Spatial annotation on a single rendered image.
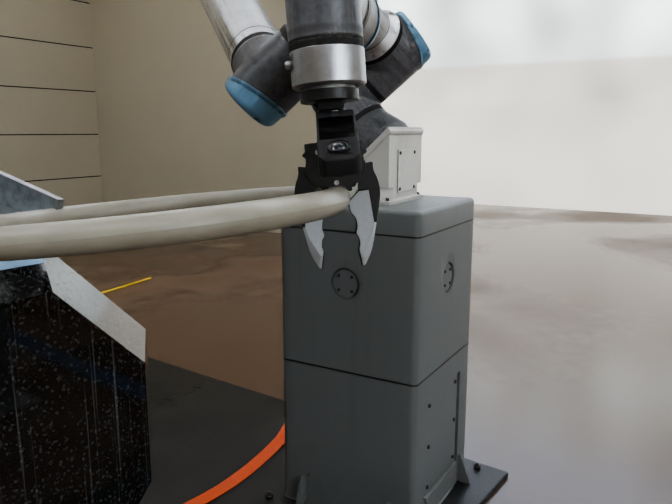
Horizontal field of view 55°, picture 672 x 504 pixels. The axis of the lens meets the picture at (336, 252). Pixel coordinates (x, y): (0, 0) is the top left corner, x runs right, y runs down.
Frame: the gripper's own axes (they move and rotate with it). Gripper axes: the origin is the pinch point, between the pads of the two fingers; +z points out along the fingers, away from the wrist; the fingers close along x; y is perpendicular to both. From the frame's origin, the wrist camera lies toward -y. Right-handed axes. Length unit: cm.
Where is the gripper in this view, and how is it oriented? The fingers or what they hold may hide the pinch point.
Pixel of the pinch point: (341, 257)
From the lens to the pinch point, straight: 78.1
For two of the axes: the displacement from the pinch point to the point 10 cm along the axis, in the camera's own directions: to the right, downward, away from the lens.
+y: -0.4, -1.3, 9.9
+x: -10.0, 0.8, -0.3
